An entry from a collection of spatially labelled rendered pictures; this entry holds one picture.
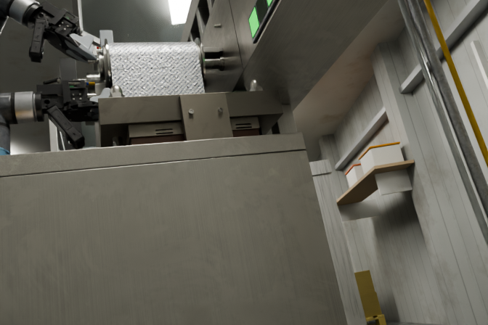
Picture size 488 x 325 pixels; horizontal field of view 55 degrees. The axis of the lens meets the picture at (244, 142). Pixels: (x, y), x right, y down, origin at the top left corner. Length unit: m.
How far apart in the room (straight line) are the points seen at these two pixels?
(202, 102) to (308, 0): 0.30
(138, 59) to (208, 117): 0.36
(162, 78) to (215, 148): 0.39
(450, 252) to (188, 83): 3.90
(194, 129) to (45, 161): 0.29
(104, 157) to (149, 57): 0.46
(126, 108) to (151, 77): 0.28
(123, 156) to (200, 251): 0.22
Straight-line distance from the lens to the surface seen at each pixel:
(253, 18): 1.13
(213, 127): 1.00
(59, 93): 1.23
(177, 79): 1.28
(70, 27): 1.39
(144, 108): 1.01
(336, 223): 4.70
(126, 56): 1.30
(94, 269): 0.86
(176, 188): 0.90
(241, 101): 1.06
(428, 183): 4.92
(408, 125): 5.05
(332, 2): 1.05
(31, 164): 0.91
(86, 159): 0.90
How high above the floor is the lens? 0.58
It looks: 19 degrees up
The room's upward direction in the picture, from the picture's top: 11 degrees counter-clockwise
